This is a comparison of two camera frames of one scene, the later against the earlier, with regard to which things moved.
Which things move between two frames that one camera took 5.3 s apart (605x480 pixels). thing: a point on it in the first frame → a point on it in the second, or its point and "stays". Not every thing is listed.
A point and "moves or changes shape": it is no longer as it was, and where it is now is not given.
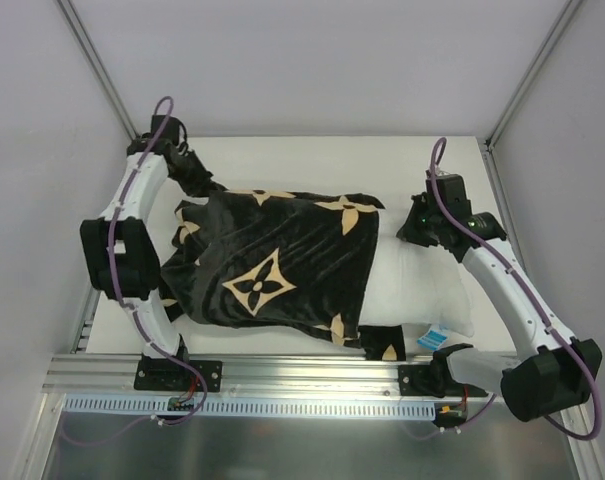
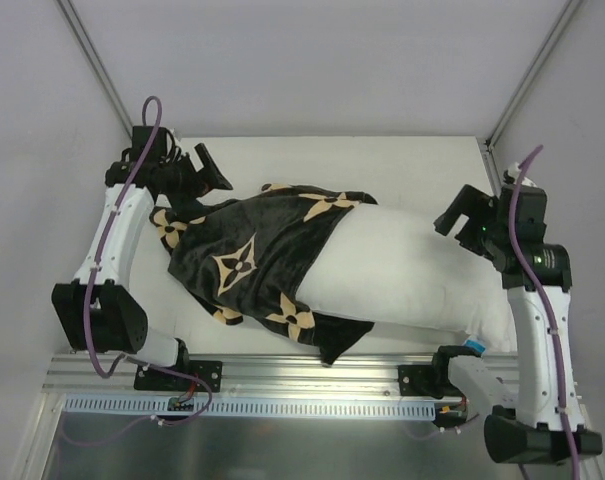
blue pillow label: [432, 339] → [476, 345]
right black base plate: [416, 380] stays
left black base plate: [176, 375] stays
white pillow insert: [412, 283] moves or changes shape
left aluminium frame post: [96, 64] stays
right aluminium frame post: [563, 19] stays
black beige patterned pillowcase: [275, 259] moves or changes shape
